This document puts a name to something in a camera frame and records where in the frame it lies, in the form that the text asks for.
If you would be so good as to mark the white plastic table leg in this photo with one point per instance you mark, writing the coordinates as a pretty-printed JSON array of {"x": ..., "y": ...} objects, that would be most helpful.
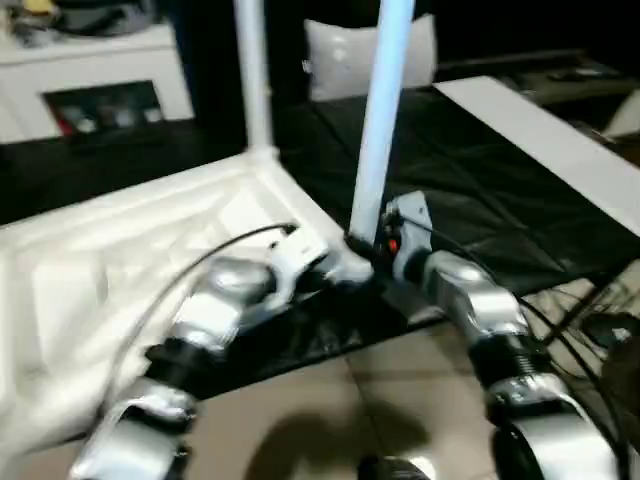
[
  {"x": 385, "y": 120},
  {"x": 255, "y": 80}
]

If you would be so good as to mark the white plastic table top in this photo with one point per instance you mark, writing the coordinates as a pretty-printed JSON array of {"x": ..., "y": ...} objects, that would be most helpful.
[{"x": 120, "y": 240}]

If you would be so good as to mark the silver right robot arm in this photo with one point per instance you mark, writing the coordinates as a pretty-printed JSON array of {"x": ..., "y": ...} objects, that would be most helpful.
[{"x": 490, "y": 320}]

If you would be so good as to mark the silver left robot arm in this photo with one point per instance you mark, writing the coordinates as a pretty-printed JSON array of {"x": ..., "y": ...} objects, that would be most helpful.
[{"x": 200, "y": 340}]

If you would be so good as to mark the light grey pillow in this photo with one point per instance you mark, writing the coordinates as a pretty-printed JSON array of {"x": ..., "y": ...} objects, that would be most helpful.
[{"x": 345, "y": 55}]

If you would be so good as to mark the white flat board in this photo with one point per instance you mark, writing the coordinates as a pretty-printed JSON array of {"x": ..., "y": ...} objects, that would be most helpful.
[{"x": 550, "y": 140}]

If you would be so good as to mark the dark robot body part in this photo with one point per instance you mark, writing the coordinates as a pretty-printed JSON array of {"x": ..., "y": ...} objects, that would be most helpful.
[{"x": 392, "y": 469}]

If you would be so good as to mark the white glass-door cabinet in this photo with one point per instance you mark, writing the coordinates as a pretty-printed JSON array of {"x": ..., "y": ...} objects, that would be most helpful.
[{"x": 110, "y": 80}]

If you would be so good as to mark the grey round helmet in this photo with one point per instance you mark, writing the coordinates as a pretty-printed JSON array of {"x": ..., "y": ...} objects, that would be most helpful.
[{"x": 105, "y": 14}]

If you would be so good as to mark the small clutter pile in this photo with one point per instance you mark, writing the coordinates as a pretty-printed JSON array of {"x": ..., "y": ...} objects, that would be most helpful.
[{"x": 30, "y": 22}]

